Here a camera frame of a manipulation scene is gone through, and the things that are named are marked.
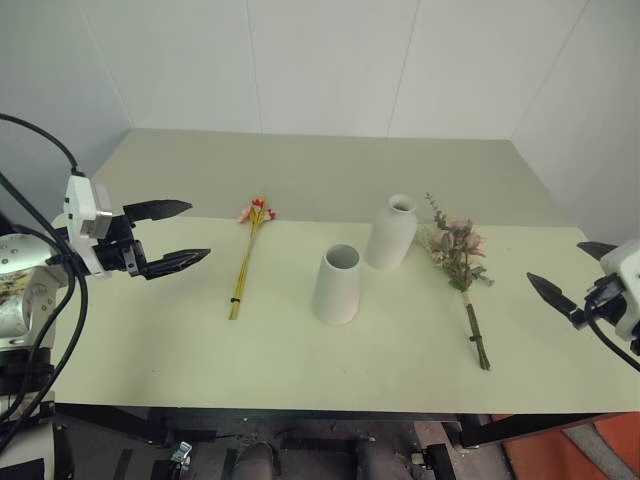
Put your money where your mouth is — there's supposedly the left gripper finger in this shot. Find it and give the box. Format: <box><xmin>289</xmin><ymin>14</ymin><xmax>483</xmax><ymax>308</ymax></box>
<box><xmin>122</xmin><ymin>199</ymin><xmax>194</xmax><ymax>224</ymax></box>
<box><xmin>144</xmin><ymin>247</ymin><xmax>213</xmax><ymax>281</ymax></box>

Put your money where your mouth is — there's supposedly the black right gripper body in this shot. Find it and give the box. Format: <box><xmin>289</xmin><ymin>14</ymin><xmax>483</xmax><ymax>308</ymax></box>
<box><xmin>583</xmin><ymin>273</ymin><xmax>627</xmax><ymax>324</ymax></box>

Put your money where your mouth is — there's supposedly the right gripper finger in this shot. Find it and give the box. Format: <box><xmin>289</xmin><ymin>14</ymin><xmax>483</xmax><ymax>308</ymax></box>
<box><xmin>526</xmin><ymin>271</ymin><xmax>587</xmax><ymax>332</ymax></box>
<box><xmin>575</xmin><ymin>240</ymin><xmax>617</xmax><ymax>262</ymax></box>

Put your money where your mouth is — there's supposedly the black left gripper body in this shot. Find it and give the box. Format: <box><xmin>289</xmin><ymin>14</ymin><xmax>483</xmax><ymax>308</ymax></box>
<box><xmin>92</xmin><ymin>212</ymin><xmax>149</xmax><ymax>279</ymax></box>

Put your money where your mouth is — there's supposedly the white tapered ceramic vase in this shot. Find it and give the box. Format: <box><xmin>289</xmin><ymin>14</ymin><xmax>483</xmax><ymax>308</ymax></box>
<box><xmin>311</xmin><ymin>243</ymin><xmax>362</xmax><ymax>327</ymax></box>

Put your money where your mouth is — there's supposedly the white bottle shaped vase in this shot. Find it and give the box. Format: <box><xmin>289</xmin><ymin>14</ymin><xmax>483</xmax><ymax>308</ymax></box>
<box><xmin>365</xmin><ymin>193</ymin><xmax>419</xmax><ymax>272</ymax></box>

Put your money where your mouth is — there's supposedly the yellow stem red flower bunch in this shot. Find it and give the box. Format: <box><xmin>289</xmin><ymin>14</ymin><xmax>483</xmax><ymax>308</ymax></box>
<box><xmin>227</xmin><ymin>195</ymin><xmax>279</xmax><ymax>322</ymax></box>

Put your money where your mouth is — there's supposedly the pink flower green stem bouquet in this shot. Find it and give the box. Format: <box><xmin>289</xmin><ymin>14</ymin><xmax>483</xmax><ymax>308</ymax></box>
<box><xmin>416</xmin><ymin>191</ymin><xmax>497</xmax><ymax>372</ymax></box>

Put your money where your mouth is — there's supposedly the orange floor mat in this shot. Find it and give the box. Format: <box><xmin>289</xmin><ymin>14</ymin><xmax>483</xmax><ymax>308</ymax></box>
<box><xmin>492</xmin><ymin>413</ymin><xmax>640</xmax><ymax>480</ymax></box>

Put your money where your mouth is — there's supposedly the silver metal clamp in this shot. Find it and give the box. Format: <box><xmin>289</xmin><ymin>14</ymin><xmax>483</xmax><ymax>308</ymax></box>
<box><xmin>168</xmin><ymin>440</ymin><xmax>194</xmax><ymax>467</ymax></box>

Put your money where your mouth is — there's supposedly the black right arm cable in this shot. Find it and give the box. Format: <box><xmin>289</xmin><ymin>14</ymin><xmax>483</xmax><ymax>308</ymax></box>
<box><xmin>583</xmin><ymin>295</ymin><xmax>640</xmax><ymax>373</ymax></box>

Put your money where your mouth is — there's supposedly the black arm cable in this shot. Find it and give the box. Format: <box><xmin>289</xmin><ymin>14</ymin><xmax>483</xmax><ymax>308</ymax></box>
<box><xmin>583</xmin><ymin>295</ymin><xmax>640</xmax><ymax>373</ymax></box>
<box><xmin>0</xmin><ymin>171</ymin><xmax>91</xmax><ymax>444</ymax></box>
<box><xmin>0</xmin><ymin>113</ymin><xmax>82</xmax><ymax>178</ymax></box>

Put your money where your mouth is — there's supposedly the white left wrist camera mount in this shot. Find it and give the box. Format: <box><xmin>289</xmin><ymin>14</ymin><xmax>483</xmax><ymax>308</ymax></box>
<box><xmin>63</xmin><ymin>173</ymin><xmax>114</xmax><ymax>279</ymax></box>

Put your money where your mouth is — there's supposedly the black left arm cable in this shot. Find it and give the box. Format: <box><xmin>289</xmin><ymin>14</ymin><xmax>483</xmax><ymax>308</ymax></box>
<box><xmin>0</xmin><ymin>113</ymin><xmax>82</xmax><ymax>178</ymax></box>
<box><xmin>0</xmin><ymin>171</ymin><xmax>91</xmax><ymax>444</ymax></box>

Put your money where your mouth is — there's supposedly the black table frame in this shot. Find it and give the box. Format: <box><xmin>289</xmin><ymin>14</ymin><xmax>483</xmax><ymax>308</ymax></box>
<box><xmin>53</xmin><ymin>403</ymin><xmax>624</xmax><ymax>451</ymax></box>

